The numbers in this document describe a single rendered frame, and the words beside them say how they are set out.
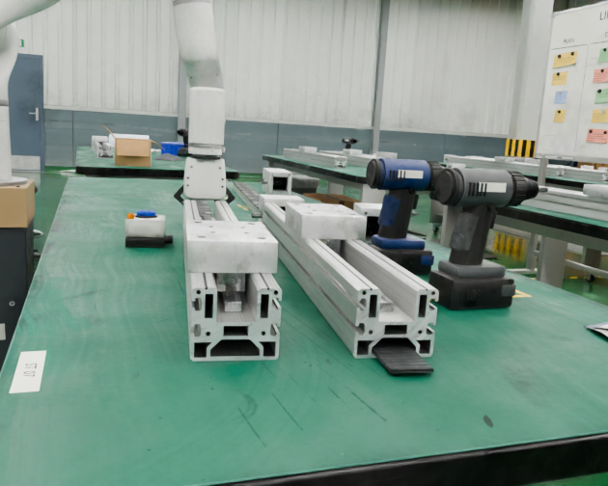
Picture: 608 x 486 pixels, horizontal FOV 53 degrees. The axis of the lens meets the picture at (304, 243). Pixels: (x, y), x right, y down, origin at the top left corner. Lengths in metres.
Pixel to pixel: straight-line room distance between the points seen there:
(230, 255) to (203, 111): 0.77
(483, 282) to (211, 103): 0.78
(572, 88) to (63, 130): 9.75
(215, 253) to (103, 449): 0.30
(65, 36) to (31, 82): 1.04
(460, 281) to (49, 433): 0.64
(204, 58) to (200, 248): 0.81
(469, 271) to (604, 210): 1.56
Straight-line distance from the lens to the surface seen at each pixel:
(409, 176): 1.17
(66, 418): 0.60
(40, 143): 12.51
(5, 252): 1.60
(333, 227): 1.03
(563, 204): 2.66
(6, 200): 1.57
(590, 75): 4.49
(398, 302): 0.80
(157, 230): 1.32
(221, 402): 0.61
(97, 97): 12.50
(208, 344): 0.71
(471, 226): 0.99
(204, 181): 1.50
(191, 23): 1.50
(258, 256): 0.75
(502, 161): 6.13
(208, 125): 1.48
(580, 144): 4.47
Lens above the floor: 1.04
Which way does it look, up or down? 10 degrees down
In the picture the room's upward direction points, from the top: 3 degrees clockwise
